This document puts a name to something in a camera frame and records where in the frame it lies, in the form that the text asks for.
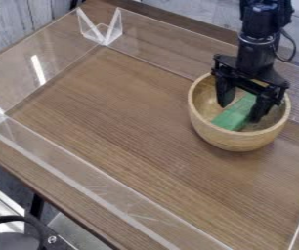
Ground green rectangular block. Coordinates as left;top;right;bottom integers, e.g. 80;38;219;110
211;93;258;131

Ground grey metal base plate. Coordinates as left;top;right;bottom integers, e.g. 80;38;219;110
26;214;79;250

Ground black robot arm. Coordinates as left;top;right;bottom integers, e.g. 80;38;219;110
211;0;297;123

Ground black cable loop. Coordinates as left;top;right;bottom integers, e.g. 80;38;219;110
0;214;48;250

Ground black table leg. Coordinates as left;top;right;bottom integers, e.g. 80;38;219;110
30;194;44;219

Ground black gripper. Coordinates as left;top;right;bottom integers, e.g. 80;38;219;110
211;35;290;123

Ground light brown wooden bowl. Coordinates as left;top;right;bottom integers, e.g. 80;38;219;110
188;73;293;152

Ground clear acrylic corner bracket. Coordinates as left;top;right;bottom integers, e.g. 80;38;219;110
76;8;124;46

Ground clear acrylic barrier wall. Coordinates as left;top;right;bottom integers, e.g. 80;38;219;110
0;0;299;250

